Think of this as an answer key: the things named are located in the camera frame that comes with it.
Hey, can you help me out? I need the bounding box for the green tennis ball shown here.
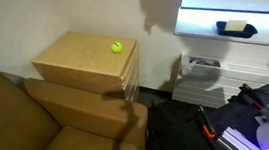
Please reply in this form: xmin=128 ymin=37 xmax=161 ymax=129
xmin=110 ymin=42 xmax=123 ymax=54

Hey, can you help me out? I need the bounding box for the aluminium profile rail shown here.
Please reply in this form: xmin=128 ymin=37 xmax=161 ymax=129
xmin=217 ymin=126 xmax=260 ymax=150

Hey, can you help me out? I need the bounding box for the black tray on sill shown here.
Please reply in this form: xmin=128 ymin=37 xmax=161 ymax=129
xmin=216 ymin=21 xmax=258 ymax=38

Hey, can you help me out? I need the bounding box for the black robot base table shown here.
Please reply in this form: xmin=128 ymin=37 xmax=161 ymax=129
xmin=203 ymin=85 xmax=269 ymax=150

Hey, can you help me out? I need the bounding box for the red handled clamp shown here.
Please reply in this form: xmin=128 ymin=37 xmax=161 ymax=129
xmin=239 ymin=83 xmax=269 ymax=121

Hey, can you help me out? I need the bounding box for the white window sill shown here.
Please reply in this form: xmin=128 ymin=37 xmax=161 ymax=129
xmin=174 ymin=8 xmax=269 ymax=46

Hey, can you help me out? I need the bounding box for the orange handled clamp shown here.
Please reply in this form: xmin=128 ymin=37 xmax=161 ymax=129
xmin=197 ymin=105 xmax=216 ymax=139

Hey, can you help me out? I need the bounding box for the wooden drawer cabinet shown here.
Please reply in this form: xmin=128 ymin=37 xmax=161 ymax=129
xmin=32 ymin=32 xmax=140 ymax=101

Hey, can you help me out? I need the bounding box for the white wall heater unit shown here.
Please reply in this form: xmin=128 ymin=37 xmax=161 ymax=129
xmin=172 ymin=54 xmax=269 ymax=108

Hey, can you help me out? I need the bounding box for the yellow sponge in tray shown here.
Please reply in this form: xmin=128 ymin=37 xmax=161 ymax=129
xmin=225 ymin=20 xmax=247 ymax=32

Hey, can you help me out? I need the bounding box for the brown leather armchair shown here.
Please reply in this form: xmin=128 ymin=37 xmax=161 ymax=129
xmin=0 ymin=72 xmax=148 ymax=150

